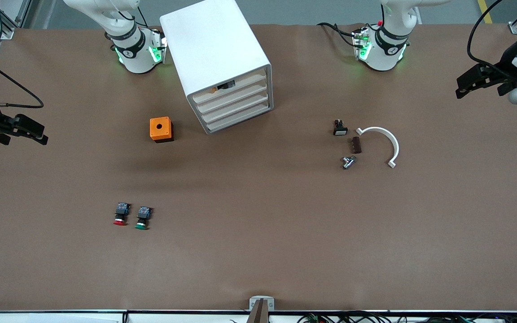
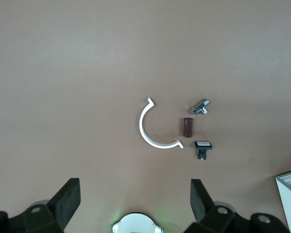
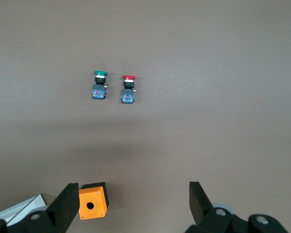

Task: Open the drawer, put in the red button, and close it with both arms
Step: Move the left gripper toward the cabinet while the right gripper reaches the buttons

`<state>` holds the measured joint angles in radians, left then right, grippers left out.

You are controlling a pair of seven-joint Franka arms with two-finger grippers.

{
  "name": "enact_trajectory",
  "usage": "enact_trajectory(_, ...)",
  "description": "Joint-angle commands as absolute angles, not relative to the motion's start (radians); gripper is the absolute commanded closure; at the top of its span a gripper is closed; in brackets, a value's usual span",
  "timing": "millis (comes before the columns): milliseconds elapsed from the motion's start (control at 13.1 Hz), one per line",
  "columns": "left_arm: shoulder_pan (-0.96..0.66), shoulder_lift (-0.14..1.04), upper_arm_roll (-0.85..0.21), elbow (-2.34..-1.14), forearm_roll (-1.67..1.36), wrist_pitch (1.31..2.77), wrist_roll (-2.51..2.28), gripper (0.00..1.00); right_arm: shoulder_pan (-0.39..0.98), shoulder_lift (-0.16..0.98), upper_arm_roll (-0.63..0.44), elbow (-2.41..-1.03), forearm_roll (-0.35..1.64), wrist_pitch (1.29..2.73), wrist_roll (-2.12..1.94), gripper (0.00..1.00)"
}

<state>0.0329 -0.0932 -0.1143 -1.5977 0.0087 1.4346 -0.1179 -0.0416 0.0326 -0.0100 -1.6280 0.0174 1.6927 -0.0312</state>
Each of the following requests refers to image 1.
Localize red push button switch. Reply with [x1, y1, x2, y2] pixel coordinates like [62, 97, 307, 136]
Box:
[113, 202, 131, 226]

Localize white drawer with black handle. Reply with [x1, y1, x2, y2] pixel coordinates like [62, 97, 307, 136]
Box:
[190, 68, 269, 106]

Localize white drawer cabinet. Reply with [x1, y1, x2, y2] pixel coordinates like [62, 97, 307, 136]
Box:
[159, 0, 274, 135]

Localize plain white cabinet drawer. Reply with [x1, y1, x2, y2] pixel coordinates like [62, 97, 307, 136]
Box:
[204, 101, 272, 133]
[195, 81, 270, 115]
[199, 92, 271, 124]

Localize white curved plastic clamp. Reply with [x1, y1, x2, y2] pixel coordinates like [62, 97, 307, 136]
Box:
[355, 127, 400, 169]

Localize brown table cover sheet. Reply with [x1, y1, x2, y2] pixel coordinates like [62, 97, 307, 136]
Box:
[0, 22, 517, 313]

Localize dark tapered pole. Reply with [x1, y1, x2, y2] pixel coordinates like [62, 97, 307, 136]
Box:
[246, 299, 269, 323]

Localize black right arm gripper cable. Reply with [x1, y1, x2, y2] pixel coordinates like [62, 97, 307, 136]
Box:
[0, 52, 45, 109]

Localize black arm gripper cable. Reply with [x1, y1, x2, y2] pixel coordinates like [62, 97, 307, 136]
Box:
[466, 0, 517, 69]
[0, 52, 45, 109]

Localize black left arm gripper cable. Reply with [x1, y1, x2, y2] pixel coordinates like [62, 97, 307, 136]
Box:
[466, 0, 517, 69]

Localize orange push button enclosure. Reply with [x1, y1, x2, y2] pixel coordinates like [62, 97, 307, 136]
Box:
[149, 117, 174, 144]

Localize black left base cable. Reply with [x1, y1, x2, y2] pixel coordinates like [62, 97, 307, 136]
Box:
[316, 21, 359, 48]

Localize black base cable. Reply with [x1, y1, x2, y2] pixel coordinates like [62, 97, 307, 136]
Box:
[316, 21, 359, 48]
[110, 0, 150, 28]

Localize green push button switch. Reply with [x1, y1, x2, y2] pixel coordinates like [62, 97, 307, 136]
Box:
[135, 206, 153, 231]

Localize black right base cable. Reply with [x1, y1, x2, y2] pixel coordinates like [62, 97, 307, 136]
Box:
[110, 0, 150, 28]

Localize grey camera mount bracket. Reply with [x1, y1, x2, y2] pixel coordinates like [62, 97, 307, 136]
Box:
[249, 296, 275, 311]

